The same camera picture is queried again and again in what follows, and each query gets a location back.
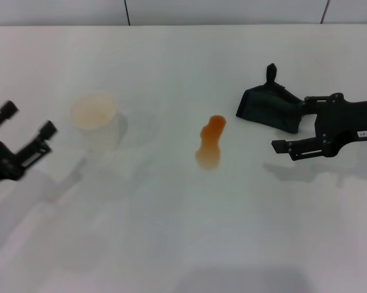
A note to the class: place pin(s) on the brown water stain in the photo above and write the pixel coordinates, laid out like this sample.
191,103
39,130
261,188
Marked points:
210,143

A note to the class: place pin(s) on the dark blue rag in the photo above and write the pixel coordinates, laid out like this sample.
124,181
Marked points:
268,107

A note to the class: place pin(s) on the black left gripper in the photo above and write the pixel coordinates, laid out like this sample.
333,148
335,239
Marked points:
1,161

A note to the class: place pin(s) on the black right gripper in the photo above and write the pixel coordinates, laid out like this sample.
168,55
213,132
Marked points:
348,119

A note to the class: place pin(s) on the white paper cup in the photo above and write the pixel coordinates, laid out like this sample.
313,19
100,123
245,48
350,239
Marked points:
94,116

